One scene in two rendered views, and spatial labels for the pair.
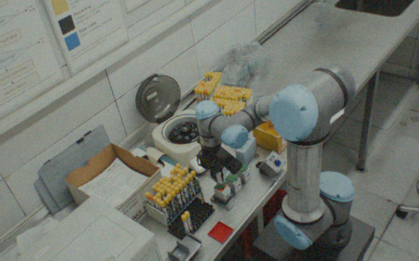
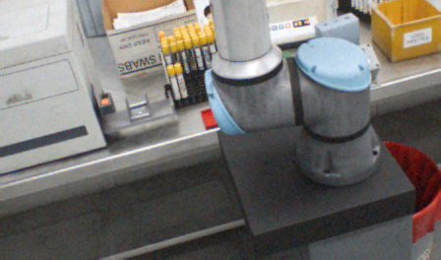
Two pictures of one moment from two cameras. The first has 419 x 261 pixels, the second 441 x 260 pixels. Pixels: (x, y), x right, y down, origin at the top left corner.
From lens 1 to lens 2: 88 cm
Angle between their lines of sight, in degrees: 32
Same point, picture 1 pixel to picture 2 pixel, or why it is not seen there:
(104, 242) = (19, 24)
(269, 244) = (237, 140)
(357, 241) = (364, 191)
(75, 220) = not seen: outside the picture
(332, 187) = (319, 56)
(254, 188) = not seen: hidden behind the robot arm
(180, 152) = not seen: hidden behind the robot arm
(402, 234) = not seen: outside the picture
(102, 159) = not seen: outside the picture
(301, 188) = (213, 1)
